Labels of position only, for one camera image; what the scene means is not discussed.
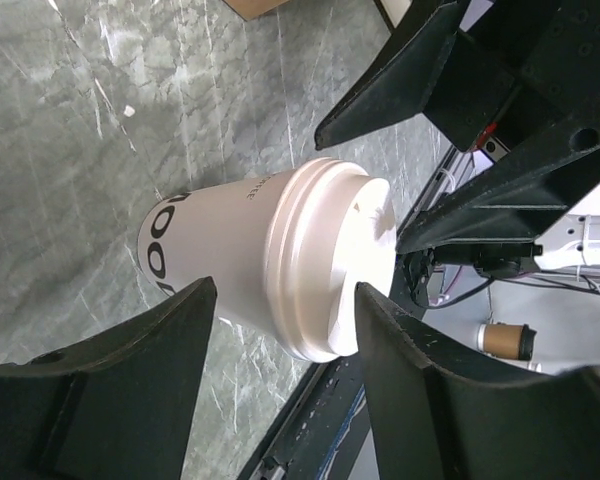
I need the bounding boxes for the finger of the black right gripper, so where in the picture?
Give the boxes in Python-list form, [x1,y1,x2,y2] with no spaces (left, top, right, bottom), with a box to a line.
[314,1,514,150]

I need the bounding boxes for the brown paper bag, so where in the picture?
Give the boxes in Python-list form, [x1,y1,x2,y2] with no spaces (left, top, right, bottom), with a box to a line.
[223,0,288,21]

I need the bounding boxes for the brown sleeved coffee cup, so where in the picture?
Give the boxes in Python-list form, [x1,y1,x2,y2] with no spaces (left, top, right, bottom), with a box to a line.
[477,323,537,361]

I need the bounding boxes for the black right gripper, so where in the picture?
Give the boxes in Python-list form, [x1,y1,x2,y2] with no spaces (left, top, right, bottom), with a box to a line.
[398,1,600,254]

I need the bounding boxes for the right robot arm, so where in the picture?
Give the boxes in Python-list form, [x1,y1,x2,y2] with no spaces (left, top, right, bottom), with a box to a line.
[315,1,600,277]

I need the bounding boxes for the white plastic cup lid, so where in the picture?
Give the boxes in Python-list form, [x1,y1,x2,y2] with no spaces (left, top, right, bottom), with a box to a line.
[264,158,397,363]

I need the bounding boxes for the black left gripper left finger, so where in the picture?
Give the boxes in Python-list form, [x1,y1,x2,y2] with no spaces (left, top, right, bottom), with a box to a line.
[0,278,217,479]

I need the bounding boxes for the white paper coffee cup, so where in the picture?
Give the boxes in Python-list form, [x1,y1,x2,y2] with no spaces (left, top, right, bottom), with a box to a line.
[137,171,294,332]

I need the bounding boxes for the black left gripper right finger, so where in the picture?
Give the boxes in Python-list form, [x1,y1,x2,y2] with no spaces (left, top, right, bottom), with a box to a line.
[355,283,600,479]

